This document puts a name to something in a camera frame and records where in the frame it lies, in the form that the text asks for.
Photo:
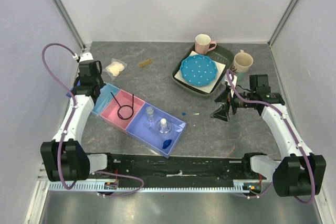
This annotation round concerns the dark green plastic tray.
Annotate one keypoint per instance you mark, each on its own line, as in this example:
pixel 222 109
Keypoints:
pixel 223 59

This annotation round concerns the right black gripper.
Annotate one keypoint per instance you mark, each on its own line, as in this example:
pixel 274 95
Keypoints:
pixel 222 113

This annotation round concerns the blue polka dot plate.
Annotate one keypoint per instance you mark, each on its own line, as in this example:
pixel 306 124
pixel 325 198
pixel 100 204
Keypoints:
pixel 198 70

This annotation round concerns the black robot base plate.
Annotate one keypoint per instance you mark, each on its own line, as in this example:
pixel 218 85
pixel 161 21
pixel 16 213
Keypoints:
pixel 157 171

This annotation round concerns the cream floral mug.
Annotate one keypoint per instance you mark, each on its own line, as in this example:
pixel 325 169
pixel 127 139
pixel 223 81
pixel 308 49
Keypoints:
pixel 241 64

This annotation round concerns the tan test tube brush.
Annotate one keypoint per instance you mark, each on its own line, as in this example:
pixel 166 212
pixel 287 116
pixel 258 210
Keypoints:
pixel 139 66

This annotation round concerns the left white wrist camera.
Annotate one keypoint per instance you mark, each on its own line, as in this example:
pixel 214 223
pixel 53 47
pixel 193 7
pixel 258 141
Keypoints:
pixel 86 56

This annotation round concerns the bag of cotton balls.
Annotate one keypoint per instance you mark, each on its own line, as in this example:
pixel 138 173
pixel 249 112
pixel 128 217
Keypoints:
pixel 115 68

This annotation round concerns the multicolour compartment organizer tray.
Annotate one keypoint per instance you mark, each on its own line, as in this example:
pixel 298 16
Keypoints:
pixel 137 127

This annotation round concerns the small clear glass bottle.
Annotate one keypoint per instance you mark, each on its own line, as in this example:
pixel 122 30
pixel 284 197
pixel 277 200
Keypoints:
pixel 150 113

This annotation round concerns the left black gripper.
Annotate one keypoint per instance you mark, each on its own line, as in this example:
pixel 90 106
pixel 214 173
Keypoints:
pixel 102 83

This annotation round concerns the round flask white stopper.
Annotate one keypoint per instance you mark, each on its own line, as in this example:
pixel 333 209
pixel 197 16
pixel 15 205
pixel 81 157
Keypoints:
pixel 164 127

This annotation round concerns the pink ceramic mug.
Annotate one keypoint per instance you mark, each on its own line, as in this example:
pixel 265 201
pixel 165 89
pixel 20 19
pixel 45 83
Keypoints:
pixel 204 44

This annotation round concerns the white square plate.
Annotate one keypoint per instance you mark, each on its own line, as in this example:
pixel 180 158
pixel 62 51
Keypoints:
pixel 199 72

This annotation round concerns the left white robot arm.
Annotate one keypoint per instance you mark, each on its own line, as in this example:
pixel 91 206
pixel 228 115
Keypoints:
pixel 63 157

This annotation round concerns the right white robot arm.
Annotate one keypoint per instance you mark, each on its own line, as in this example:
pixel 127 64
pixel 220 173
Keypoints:
pixel 300 172

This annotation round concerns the slotted cable duct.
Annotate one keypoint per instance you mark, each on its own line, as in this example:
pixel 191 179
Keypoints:
pixel 101 186

